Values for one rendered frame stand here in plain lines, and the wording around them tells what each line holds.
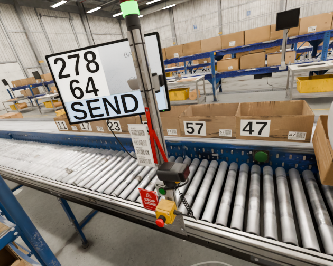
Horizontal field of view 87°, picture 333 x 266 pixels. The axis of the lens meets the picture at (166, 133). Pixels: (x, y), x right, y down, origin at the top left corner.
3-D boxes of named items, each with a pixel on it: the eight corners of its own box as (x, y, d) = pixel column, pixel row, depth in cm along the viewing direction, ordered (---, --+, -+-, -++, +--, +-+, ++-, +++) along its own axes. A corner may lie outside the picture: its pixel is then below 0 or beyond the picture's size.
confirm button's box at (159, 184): (156, 196, 77) (154, 183, 74) (160, 191, 79) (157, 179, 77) (170, 199, 74) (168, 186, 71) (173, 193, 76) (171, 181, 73)
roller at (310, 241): (303, 258, 65) (305, 249, 63) (287, 172, 106) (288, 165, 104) (321, 263, 62) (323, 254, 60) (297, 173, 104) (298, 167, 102)
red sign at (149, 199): (144, 208, 89) (137, 188, 84) (144, 207, 89) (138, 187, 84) (172, 216, 81) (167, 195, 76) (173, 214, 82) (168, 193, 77)
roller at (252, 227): (245, 241, 74) (246, 233, 72) (251, 168, 115) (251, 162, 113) (259, 245, 71) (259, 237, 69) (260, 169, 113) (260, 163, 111)
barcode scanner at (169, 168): (188, 195, 63) (181, 171, 60) (161, 192, 69) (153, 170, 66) (194, 183, 68) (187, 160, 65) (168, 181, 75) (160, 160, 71)
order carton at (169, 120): (139, 135, 153) (135, 116, 146) (156, 122, 176) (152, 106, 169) (181, 137, 134) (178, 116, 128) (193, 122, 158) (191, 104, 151)
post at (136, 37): (164, 229, 90) (113, 34, 55) (168, 221, 93) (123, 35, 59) (186, 236, 84) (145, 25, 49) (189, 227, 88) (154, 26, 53)
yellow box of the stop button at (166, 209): (155, 224, 77) (152, 212, 74) (164, 209, 84) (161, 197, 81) (186, 234, 70) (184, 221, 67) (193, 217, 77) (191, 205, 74)
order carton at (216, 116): (181, 137, 134) (177, 116, 128) (193, 122, 158) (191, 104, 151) (236, 140, 116) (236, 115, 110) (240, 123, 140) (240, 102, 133)
